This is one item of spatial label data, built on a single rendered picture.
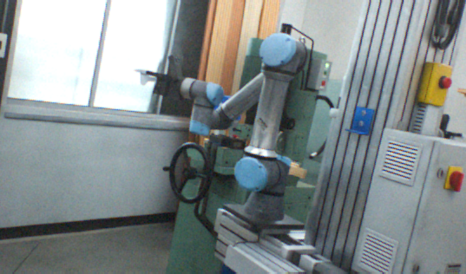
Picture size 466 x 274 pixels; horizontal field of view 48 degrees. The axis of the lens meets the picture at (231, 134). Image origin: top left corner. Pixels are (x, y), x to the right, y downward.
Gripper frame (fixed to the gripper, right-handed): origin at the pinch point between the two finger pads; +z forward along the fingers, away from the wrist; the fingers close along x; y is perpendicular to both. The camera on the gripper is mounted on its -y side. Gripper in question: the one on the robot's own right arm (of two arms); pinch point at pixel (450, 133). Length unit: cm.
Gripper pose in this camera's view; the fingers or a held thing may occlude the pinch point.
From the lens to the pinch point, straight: 275.3
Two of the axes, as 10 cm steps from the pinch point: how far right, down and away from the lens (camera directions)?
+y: -1.0, 9.9, 0.2
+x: 7.6, 0.9, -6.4
